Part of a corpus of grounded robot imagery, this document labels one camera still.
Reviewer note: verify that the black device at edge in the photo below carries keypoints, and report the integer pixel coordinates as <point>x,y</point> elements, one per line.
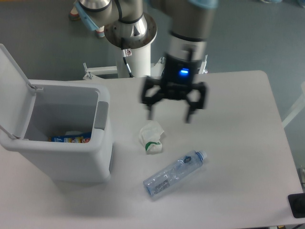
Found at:
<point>297,204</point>

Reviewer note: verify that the white yellow sneaker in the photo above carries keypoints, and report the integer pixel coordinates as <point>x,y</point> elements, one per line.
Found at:
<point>74,15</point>

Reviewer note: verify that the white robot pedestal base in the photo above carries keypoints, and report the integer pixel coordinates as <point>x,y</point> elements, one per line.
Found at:
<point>135,59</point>

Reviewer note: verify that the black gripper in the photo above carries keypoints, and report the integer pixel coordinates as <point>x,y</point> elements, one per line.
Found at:
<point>176,83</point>

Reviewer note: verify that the grey box at right edge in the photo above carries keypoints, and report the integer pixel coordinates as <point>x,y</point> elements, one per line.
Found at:
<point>302,175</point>

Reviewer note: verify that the clear plastic water bottle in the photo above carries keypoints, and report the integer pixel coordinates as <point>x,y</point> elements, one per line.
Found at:
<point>174,172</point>

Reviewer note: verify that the blue snack wrapper in bin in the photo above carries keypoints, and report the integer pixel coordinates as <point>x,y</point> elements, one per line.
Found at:
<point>79,138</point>

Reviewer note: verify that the white levelling foot bracket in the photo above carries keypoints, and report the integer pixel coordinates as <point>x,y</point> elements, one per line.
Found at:
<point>202,69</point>

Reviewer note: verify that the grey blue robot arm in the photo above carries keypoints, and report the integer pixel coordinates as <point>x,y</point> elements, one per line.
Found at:
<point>191,22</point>

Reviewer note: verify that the white frame at right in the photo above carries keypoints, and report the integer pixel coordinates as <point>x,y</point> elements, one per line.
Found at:
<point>295,109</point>

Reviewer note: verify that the white plastic trash can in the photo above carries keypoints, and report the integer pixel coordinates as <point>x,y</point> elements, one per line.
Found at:
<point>31,111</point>

